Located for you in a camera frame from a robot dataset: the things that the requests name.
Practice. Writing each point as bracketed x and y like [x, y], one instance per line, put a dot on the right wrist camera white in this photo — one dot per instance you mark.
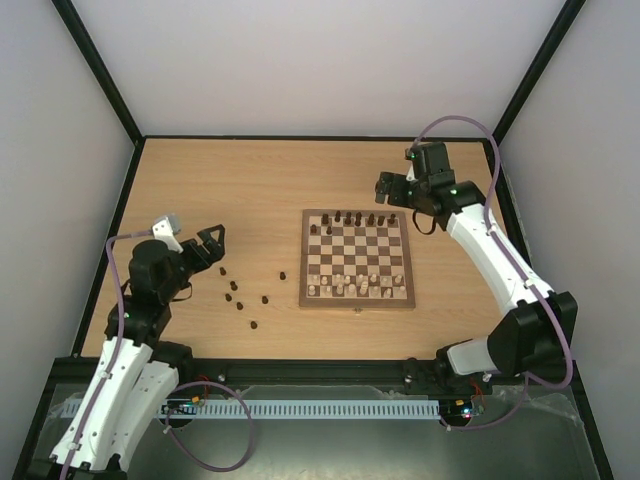
[410, 156]

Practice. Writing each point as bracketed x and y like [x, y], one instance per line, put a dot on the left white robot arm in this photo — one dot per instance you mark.
[137, 370]

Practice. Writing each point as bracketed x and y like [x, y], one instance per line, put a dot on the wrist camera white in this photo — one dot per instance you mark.
[165, 229]
[410, 156]

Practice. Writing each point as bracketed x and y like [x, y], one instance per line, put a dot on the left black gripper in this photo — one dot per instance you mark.
[205, 261]

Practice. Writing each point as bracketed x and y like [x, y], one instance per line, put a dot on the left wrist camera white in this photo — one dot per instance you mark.
[165, 229]

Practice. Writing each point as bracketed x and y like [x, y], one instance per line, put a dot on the wooden chess board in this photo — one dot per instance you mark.
[358, 252]

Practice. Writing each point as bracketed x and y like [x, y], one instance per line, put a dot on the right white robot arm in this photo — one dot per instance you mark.
[533, 336]

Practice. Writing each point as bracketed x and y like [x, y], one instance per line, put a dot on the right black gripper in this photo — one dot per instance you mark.
[391, 189]

